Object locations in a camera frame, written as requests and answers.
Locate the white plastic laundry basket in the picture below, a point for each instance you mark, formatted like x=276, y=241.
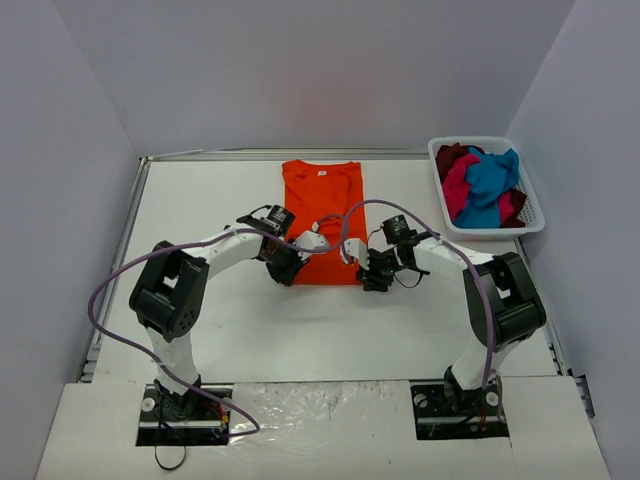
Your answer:
x=530, y=214

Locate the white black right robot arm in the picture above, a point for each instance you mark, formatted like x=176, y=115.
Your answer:
x=503, y=304

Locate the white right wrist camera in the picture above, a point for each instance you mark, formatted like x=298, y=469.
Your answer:
x=355, y=251

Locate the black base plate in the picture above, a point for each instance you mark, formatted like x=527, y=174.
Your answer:
x=435, y=419
x=191, y=422

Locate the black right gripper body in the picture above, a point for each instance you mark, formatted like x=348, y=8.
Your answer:
x=373, y=270

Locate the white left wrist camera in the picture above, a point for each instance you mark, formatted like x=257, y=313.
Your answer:
x=310, y=242

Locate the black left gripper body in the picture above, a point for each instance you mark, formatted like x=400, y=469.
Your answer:
x=286, y=267

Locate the blue t shirt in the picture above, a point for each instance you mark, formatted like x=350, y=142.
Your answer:
x=489, y=179

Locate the orange t shirt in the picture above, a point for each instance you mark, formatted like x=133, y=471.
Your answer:
x=323, y=194

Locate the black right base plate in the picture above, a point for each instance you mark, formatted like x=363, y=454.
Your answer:
x=435, y=419

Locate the dark red t shirt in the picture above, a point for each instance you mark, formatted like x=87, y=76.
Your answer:
x=447, y=156

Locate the pink t shirt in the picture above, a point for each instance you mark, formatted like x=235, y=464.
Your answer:
x=456, y=190

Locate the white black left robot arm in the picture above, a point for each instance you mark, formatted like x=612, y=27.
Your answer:
x=169, y=293

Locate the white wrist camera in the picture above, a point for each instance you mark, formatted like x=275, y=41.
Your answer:
x=310, y=242
x=355, y=251

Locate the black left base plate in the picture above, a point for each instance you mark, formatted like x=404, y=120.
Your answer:
x=191, y=422

